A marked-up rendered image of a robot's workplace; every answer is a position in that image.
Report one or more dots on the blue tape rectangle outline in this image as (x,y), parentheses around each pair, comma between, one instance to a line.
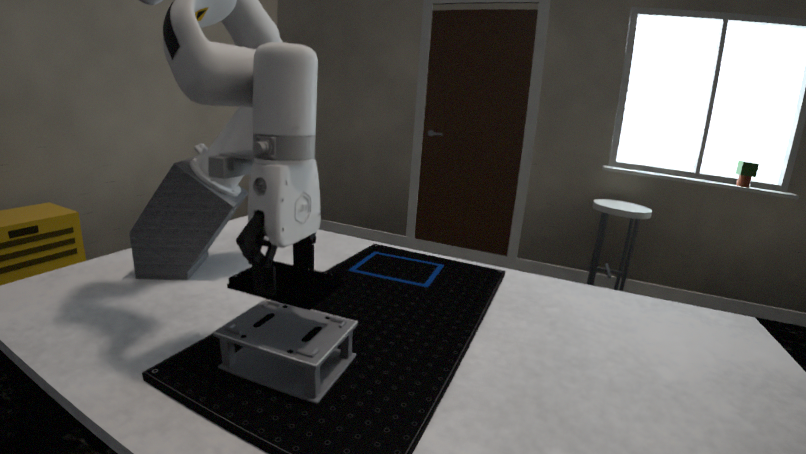
(426,284)

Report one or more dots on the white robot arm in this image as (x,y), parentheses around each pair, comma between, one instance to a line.
(280,78)

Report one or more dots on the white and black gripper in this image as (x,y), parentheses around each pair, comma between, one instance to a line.
(283,199)

